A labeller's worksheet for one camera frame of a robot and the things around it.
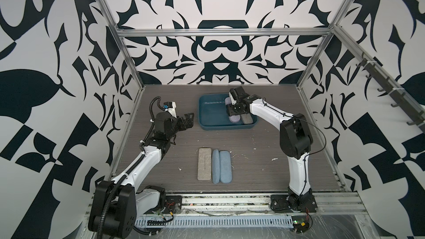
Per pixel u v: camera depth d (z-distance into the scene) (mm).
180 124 743
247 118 993
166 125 635
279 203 742
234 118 937
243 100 740
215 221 713
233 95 805
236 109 849
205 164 830
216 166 800
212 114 1079
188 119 759
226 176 802
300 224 710
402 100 548
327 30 915
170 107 730
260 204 759
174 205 741
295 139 539
